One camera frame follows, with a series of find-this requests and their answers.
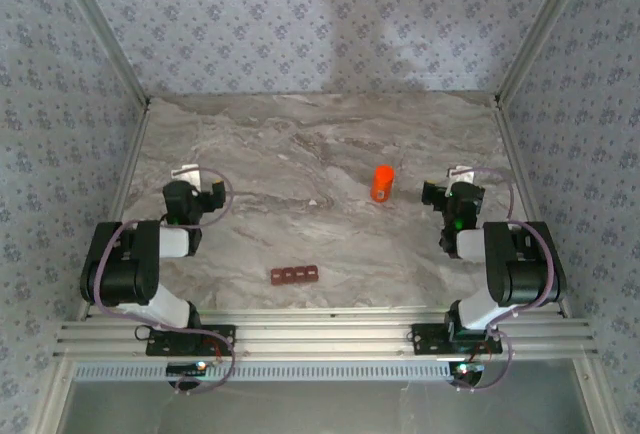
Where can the orange pill bottle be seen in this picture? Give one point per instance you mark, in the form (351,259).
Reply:
(381,190)

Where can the brown pill organizer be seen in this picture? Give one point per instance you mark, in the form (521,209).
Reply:
(294,275)

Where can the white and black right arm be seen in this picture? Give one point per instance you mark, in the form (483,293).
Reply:
(525,269)

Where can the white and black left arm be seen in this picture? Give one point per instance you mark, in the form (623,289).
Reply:
(120,269)

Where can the small controller board green light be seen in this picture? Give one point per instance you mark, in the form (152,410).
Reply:
(187,368)
(467,368)

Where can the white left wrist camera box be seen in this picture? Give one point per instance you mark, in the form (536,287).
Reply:
(186,174)

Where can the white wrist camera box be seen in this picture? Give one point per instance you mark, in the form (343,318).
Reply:
(186,174)
(461,174)

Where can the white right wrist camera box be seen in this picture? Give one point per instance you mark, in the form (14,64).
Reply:
(461,174)

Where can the aluminium table side rail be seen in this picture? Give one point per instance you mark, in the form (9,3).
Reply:
(131,164)
(515,164)

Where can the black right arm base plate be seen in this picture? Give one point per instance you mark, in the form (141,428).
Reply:
(430,339)

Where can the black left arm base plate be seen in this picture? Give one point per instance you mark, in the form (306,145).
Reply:
(220,339)

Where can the aluminium mounting rail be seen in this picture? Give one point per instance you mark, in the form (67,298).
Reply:
(320,339)

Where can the aluminium frame post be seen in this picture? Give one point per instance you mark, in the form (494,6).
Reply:
(100,29)
(542,29)

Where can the aluminium frame leg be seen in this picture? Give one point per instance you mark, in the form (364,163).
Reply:
(595,399)
(50,399)

